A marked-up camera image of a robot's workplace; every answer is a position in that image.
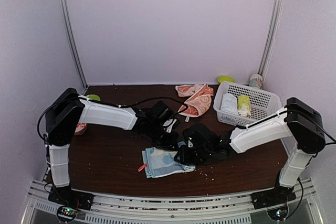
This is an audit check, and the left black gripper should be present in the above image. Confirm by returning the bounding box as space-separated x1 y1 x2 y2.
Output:
148 122 180 151

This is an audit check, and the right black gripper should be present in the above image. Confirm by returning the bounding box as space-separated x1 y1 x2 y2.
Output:
174 145 213 166

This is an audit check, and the blue polka dot towel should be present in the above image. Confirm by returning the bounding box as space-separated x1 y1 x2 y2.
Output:
138 147 196 178

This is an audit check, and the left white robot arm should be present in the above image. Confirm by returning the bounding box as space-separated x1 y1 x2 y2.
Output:
45 88 179 205

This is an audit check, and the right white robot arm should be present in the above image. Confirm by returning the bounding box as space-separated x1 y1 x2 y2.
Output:
175 98 325 204

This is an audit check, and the orange patterned towel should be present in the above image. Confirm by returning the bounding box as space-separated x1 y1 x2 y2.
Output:
175 84 214 118

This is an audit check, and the white rolled towel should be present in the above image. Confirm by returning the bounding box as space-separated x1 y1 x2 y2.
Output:
220 93 238 114

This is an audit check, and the white plastic basket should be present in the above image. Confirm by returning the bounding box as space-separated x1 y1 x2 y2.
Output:
213 82 282 126

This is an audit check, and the green rolled towel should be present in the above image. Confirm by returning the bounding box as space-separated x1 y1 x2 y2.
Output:
238 95 251 118

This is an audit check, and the green plate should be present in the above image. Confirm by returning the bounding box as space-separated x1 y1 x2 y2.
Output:
87 94 101 101

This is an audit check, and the small green bowl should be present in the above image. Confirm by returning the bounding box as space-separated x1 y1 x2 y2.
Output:
217 75 236 85

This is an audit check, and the orange patterned bowl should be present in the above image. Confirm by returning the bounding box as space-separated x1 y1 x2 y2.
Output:
74 123 87 135

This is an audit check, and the patterned paper cup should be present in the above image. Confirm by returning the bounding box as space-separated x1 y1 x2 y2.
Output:
249 73 263 89

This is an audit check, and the front metal rail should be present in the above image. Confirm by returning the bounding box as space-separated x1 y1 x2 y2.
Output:
18 186 327 223

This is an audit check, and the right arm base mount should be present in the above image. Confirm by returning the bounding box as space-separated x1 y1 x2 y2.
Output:
251 182 296 222

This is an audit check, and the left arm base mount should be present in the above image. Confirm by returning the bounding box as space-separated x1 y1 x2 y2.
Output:
48 183 94 223

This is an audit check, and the left aluminium frame post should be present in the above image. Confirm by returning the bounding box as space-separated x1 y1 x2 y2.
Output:
60 0 89 90

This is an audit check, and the aluminium frame post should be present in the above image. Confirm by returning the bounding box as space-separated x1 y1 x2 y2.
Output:
258 0 284 80
60 0 89 90

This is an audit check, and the right aluminium frame post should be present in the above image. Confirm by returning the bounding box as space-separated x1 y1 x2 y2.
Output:
258 0 284 80

